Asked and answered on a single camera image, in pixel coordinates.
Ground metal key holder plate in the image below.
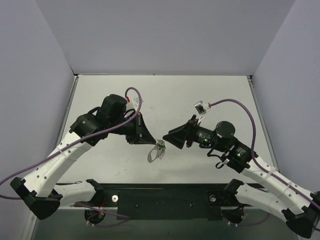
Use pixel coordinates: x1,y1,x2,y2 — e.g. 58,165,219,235
147,139,166,164

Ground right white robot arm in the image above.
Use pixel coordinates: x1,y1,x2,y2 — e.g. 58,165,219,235
163,116,320,239

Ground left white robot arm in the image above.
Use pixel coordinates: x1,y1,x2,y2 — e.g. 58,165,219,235
10,94,156,220

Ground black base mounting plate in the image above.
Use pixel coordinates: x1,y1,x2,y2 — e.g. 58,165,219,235
67,183,266,222

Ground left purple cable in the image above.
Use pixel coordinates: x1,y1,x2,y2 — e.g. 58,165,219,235
0,86,145,228

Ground purple cable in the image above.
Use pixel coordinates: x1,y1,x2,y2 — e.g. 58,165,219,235
206,98,320,227
0,86,145,228

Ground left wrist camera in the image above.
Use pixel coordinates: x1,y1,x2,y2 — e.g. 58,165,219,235
126,96,144,111

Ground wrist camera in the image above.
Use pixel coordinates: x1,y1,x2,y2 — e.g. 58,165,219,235
194,100,211,125
126,96,144,111

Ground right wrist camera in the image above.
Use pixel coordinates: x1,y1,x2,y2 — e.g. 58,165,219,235
194,100,211,125

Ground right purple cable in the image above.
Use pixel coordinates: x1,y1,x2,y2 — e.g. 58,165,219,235
206,98,320,227

